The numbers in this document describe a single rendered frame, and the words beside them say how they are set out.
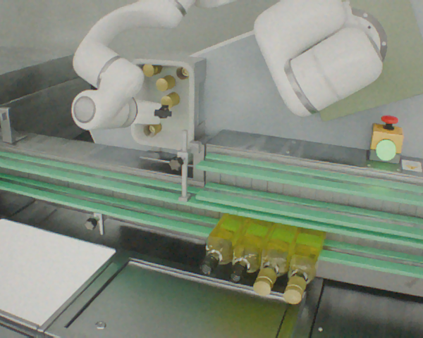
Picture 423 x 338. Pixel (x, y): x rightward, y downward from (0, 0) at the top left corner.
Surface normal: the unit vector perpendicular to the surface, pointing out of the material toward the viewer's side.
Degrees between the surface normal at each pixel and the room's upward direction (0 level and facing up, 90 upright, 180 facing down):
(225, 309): 90
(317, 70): 19
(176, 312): 90
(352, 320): 90
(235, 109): 0
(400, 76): 2
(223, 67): 0
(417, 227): 90
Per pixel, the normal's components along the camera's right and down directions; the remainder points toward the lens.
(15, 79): 0.94, 0.15
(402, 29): -0.32, 0.36
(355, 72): -0.04, 0.62
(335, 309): 0.02, -0.91
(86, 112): -0.33, 0.11
